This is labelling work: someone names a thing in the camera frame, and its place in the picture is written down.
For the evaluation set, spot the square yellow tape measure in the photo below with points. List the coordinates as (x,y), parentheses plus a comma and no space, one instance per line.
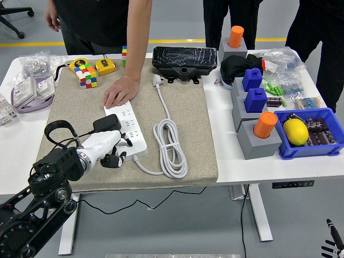
(104,67)

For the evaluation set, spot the grey box under table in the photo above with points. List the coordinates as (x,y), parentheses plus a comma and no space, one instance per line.
(236,193)

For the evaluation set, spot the white label card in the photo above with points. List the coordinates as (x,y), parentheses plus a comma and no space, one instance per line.
(271,66)

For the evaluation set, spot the person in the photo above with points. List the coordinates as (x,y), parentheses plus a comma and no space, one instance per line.
(91,21)
(215,21)
(328,40)

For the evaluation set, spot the multicolour puzzle cube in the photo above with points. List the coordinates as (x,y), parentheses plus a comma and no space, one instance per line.
(85,78)
(124,56)

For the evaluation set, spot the clear bag of blue resistors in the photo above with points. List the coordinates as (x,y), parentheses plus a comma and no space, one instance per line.
(293,87)
(287,60)

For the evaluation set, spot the yellow lemon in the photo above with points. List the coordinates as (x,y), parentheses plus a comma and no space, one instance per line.
(295,133)

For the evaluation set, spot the white circuit breaker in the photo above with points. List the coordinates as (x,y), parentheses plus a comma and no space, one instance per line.
(6,110)

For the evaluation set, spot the white power strip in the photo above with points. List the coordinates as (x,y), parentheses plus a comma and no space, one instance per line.
(134,123)

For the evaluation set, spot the white table leg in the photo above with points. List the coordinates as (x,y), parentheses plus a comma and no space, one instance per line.
(65,247)
(260,215)

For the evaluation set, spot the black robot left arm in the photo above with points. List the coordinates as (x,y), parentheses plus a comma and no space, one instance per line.
(56,164)

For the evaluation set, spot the round yellow tape measure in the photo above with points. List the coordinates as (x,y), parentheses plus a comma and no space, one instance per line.
(77,63)

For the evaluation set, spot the black wrapped device box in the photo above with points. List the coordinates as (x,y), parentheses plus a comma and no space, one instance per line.
(182,57)

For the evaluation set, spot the black plug adapter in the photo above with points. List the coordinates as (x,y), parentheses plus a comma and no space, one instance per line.
(107,123)

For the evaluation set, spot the blue block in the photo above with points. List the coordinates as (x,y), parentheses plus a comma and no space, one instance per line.
(255,100)
(252,80)

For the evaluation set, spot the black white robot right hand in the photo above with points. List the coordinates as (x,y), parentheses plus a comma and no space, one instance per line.
(334,239)

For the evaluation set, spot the black office chair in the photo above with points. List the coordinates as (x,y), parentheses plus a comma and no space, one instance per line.
(10,16)

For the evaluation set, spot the purple tray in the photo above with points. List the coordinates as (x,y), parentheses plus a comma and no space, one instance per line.
(31,108)

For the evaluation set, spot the black cloth bundle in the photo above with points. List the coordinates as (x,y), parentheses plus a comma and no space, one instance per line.
(233,64)

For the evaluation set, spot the clear bag of metal nuts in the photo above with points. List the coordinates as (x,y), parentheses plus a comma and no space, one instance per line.
(34,64)

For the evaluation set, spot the grey-brown mat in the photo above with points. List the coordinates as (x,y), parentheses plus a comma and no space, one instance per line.
(161,161)

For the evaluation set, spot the black table control panel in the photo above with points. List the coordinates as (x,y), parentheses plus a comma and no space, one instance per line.
(293,184)

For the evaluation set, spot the small metal clip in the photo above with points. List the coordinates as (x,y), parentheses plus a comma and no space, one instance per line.
(216,82)

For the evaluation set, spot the clear bag of taped resistors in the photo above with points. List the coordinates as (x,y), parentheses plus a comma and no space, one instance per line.
(309,103)

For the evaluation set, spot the black metal clip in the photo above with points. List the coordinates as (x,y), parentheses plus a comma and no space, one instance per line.
(294,117)

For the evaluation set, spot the orange cylinder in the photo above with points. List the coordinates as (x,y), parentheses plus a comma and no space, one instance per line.
(264,125)
(236,36)

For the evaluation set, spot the green battery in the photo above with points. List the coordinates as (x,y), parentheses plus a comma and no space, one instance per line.
(270,86)
(276,90)
(265,87)
(284,102)
(280,90)

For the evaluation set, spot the blue plastic bin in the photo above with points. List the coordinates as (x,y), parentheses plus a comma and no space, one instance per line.
(309,151)

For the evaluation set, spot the white switch box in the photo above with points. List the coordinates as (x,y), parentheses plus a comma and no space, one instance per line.
(44,86)
(24,91)

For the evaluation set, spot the person's right hand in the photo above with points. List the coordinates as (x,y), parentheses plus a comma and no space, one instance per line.
(52,16)

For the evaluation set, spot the person's left hand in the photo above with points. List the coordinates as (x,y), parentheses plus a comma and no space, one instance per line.
(121,92)

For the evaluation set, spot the grey block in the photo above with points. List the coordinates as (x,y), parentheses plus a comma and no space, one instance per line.
(239,113)
(258,150)
(240,52)
(236,87)

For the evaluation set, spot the person's left forearm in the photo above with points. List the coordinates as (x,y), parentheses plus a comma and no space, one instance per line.
(136,40)

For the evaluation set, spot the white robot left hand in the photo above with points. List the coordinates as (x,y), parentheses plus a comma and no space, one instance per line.
(99,143)

